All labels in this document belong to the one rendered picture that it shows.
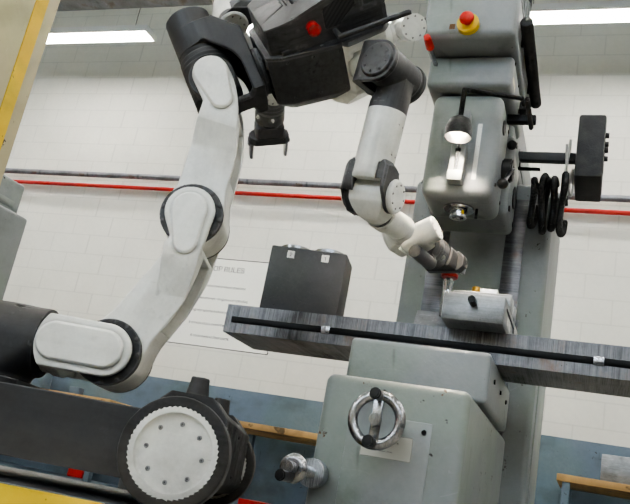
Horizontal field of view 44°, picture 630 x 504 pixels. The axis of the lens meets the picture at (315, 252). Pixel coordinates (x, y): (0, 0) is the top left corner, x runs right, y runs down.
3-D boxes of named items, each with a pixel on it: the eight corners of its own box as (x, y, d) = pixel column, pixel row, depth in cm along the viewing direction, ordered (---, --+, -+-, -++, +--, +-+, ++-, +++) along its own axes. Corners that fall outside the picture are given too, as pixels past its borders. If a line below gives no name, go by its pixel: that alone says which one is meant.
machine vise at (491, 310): (502, 324, 187) (508, 280, 190) (440, 318, 192) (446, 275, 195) (514, 356, 218) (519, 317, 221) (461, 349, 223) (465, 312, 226)
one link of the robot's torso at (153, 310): (54, 363, 162) (173, 173, 174) (83, 376, 181) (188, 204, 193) (118, 398, 160) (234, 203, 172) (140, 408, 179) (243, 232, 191)
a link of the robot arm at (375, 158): (379, 203, 168) (403, 106, 171) (328, 197, 175) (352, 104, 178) (401, 218, 178) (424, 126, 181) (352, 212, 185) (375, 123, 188)
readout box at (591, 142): (605, 177, 233) (611, 114, 239) (573, 175, 236) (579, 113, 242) (604, 203, 250) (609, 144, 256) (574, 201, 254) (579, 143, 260)
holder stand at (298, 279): (335, 318, 214) (348, 249, 220) (258, 307, 219) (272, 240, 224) (341, 328, 225) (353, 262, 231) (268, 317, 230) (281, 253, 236)
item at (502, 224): (508, 214, 228) (517, 133, 235) (425, 209, 236) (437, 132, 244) (513, 237, 244) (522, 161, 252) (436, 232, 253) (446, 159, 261)
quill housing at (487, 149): (492, 197, 210) (506, 92, 220) (417, 193, 218) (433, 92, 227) (499, 223, 227) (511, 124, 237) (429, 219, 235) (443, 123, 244)
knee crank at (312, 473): (293, 484, 145) (299, 451, 147) (263, 478, 147) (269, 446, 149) (327, 491, 165) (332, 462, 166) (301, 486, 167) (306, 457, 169)
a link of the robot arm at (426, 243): (409, 241, 209) (390, 225, 200) (445, 224, 205) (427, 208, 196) (419, 278, 204) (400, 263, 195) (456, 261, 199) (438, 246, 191)
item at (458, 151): (461, 179, 211) (470, 110, 217) (446, 179, 212) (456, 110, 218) (463, 185, 214) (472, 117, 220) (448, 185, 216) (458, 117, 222)
